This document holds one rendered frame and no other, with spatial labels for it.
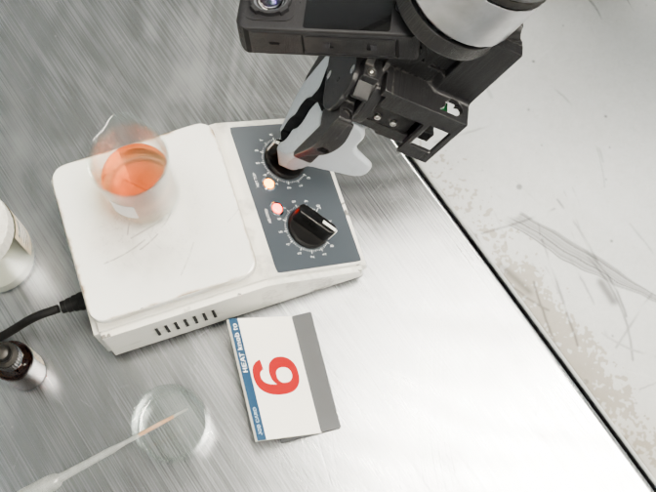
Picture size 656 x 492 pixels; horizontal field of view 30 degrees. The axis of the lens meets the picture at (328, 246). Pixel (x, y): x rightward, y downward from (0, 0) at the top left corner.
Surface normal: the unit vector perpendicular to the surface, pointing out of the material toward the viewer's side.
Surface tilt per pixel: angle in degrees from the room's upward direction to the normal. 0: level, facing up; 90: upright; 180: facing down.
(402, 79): 30
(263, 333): 40
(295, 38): 79
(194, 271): 0
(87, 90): 0
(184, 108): 0
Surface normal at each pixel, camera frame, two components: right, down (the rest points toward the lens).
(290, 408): 0.61, -0.38
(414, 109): -0.11, 0.85
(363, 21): -0.06, -0.48
